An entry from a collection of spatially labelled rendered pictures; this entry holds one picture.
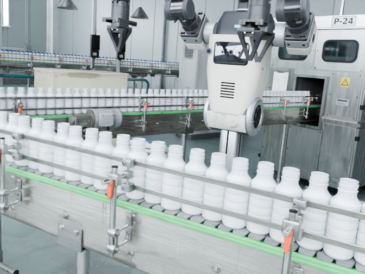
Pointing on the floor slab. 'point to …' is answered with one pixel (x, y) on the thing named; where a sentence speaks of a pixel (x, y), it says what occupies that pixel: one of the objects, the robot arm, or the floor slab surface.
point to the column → (52, 26)
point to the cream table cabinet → (79, 81)
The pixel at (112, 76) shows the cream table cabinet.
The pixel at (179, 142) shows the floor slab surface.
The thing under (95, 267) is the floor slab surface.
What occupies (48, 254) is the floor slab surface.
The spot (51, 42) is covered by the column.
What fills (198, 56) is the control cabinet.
